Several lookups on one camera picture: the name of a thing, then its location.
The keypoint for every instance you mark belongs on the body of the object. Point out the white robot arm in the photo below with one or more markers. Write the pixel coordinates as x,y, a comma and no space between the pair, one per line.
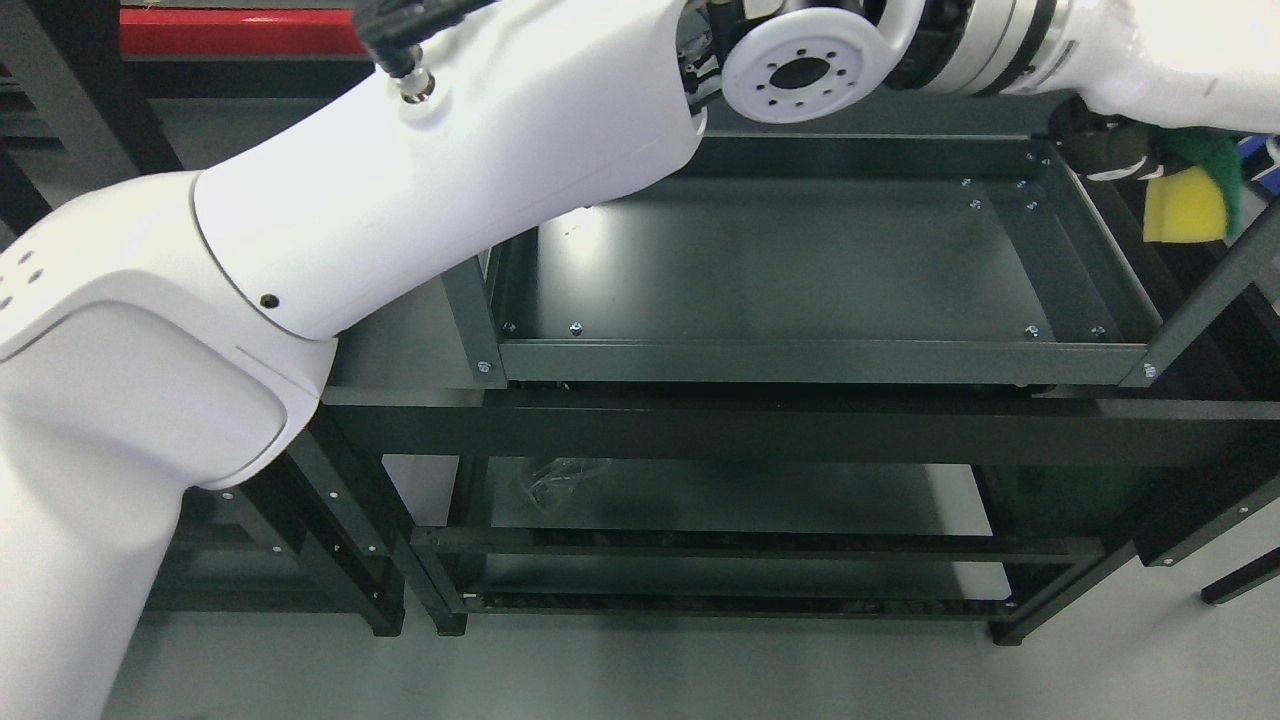
176,331

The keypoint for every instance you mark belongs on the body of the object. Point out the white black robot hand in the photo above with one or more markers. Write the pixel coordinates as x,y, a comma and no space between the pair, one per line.
1136,66

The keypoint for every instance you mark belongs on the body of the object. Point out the blue plastic bin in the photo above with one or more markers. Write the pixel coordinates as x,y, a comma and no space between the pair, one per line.
1259,156

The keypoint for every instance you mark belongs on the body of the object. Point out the green yellow sponge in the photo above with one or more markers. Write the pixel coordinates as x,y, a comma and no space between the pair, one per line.
1200,199

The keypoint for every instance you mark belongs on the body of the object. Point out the dark grey shelf unit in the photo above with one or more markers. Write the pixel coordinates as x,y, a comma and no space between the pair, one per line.
809,377

